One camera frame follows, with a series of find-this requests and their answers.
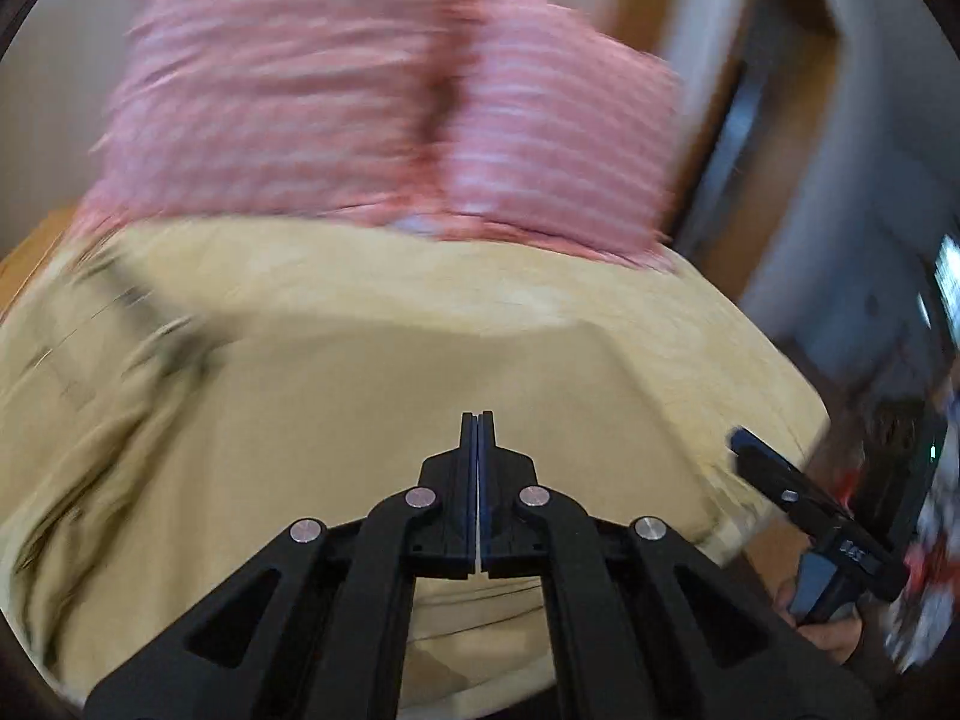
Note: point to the person's right hand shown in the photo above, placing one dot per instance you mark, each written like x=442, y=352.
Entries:
x=829, y=637

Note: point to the khaki pants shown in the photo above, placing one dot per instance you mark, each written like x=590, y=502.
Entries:
x=360, y=360

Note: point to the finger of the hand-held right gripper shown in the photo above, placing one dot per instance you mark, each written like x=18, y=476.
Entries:
x=780, y=480

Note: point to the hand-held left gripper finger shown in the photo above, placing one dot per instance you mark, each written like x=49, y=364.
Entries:
x=469, y=480
x=487, y=480

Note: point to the wooden door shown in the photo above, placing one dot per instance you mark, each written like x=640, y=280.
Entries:
x=795, y=112

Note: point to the pink striped cloth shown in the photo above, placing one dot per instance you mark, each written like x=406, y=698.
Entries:
x=315, y=90

